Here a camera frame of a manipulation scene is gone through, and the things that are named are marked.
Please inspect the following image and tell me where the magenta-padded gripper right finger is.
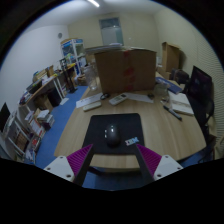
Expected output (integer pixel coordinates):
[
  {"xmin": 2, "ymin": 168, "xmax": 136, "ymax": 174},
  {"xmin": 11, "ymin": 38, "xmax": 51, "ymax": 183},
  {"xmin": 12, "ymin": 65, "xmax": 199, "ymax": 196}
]
[{"xmin": 134, "ymin": 143, "xmax": 184, "ymax": 185}]

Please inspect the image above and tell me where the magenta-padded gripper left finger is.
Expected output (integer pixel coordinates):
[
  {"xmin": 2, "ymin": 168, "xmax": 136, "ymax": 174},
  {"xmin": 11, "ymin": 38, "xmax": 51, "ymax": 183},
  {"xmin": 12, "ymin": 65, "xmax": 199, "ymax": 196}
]
[{"xmin": 44, "ymin": 143, "xmax": 101, "ymax": 187}]

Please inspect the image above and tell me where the black computer mouse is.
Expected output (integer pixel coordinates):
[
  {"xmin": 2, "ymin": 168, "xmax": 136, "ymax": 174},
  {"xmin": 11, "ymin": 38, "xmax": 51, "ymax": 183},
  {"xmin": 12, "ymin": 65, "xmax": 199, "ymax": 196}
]
[{"xmin": 103, "ymin": 122, "xmax": 123, "ymax": 148}]

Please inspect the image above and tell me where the black mouse pad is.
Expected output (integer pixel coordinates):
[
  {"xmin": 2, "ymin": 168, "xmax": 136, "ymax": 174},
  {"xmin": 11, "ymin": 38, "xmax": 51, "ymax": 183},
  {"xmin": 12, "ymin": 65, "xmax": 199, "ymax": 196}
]
[{"xmin": 82, "ymin": 112, "xmax": 146, "ymax": 156}]

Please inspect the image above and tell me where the black marker pen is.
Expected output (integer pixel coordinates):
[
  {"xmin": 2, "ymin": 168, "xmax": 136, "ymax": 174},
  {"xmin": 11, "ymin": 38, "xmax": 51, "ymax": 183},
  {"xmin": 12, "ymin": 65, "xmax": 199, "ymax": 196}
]
[{"xmin": 162, "ymin": 105, "xmax": 183, "ymax": 122}]

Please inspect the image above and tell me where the long plain white remote control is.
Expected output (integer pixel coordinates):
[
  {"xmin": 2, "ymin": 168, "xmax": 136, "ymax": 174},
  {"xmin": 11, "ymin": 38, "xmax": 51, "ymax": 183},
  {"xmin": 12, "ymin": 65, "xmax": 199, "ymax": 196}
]
[{"xmin": 82, "ymin": 100, "xmax": 103, "ymax": 112}]

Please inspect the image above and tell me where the white paper sheet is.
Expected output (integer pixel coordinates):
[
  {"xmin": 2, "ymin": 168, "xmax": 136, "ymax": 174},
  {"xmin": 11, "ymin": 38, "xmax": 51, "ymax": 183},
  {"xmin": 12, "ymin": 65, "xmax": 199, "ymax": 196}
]
[
  {"xmin": 124, "ymin": 92, "xmax": 155, "ymax": 104},
  {"xmin": 75, "ymin": 92, "xmax": 105, "ymax": 109}
]

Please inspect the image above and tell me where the white open book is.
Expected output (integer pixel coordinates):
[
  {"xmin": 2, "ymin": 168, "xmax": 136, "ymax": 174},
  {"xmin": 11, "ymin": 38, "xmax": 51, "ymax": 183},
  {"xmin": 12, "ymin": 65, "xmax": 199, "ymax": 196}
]
[{"xmin": 168, "ymin": 91, "xmax": 195, "ymax": 117}]

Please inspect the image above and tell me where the small brown cardboard box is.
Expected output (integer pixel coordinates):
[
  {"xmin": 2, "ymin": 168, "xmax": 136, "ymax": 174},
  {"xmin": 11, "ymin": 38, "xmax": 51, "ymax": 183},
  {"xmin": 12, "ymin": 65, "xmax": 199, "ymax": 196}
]
[{"xmin": 34, "ymin": 94, "xmax": 54, "ymax": 112}]

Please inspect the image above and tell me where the white remote control with buttons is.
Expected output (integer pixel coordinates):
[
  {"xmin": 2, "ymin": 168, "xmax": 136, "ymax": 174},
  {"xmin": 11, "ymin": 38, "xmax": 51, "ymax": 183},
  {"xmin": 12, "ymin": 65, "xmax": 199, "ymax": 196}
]
[{"xmin": 108, "ymin": 93, "xmax": 128, "ymax": 107}]

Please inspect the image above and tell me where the short clear plastic container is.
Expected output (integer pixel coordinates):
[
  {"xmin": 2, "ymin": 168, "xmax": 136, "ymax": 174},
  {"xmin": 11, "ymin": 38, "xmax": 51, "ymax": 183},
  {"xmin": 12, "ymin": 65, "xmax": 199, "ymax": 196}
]
[{"xmin": 154, "ymin": 82, "xmax": 171, "ymax": 98}]

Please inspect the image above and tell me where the blue book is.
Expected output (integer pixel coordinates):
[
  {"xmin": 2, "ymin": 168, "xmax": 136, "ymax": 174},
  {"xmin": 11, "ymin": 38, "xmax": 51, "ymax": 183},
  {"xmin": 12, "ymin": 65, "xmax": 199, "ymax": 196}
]
[{"xmin": 155, "ymin": 76, "xmax": 184, "ymax": 95}]

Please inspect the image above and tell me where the tall clear plastic jar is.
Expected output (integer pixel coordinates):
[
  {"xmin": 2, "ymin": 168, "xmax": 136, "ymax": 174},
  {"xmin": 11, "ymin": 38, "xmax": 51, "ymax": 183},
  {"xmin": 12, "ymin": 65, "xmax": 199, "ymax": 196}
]
[{"xmin": 83, "ymin": 64, "xmax": 100, "ymax": 92}]

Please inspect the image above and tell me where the black metal stand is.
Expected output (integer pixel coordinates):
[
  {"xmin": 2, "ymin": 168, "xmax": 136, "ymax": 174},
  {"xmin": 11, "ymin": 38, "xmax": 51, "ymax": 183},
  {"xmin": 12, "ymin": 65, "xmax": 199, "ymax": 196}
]
[{"xmin": 59, "ymin": 57, "xmax": 76, "ymax": 94}]

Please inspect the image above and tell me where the cluttered wooden desk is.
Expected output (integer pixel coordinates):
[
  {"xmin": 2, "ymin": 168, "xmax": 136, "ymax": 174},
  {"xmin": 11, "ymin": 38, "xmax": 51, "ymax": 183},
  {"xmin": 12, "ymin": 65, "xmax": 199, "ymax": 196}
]
[{"xmin": 19, "ymin": 63, "xmax": 78, "ymax": 108}]

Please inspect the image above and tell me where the black monitor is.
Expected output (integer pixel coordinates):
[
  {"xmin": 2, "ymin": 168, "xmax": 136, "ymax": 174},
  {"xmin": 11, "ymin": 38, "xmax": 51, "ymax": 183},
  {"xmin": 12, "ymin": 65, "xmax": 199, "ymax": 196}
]
[{"xmin": 0, "ymin": 102, "xmax": 12, "ymax": 133}]

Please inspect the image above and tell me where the black office chair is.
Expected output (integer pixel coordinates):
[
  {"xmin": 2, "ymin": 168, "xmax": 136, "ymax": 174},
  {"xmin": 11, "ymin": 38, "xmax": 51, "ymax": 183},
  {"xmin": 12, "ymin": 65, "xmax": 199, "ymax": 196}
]
[{"xmin": 184, "ymin": 65, "xmax": 216, "ymax": 144}]

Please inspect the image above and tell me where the large brown cardboard box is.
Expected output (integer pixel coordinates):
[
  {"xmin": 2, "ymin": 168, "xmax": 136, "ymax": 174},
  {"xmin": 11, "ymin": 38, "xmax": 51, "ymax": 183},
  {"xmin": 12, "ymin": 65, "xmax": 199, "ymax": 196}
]
[{"xmin": 94, "ymin": 47, "xmax": 158, "ymax": 94}]

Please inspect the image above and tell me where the tall open cardboard box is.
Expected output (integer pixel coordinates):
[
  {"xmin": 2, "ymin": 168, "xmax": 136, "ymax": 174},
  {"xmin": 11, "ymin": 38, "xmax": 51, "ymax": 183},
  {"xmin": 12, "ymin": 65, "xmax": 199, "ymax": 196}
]
[{"xmin": 161, "ymin": 41, "xmax": 183, "ymax": 73}]

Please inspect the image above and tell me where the glass-door display cabinet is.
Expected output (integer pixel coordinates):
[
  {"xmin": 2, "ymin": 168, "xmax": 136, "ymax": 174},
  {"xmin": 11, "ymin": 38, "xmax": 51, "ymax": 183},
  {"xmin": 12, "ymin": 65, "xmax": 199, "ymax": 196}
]
[{"xmin": 60, "ymin": 37, "xmax": 86, "ymax": 78}]

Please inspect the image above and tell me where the grey flat stack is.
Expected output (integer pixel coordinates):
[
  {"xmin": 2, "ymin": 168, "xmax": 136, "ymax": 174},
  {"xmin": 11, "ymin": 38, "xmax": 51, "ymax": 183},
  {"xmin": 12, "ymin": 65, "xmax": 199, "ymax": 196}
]
[{"xmin": 84, "ymin": 42, "xmax": 126, "ymax": 55}]

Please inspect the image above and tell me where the frosted glass door window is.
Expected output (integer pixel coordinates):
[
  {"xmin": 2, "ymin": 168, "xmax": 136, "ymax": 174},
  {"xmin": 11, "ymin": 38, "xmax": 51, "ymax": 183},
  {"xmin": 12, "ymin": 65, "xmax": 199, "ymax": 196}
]
[{"xmin": 98, "ymin": 17, "xmax": 125, "ymax": 47}]

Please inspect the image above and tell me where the ceiling light strip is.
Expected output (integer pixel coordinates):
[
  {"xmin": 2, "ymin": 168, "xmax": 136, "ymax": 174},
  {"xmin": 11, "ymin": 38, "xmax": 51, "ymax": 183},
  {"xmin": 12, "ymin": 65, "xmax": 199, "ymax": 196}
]
[{"xmin": 87, "ymin": 0, "xmax": 101, "ymax": 8}]

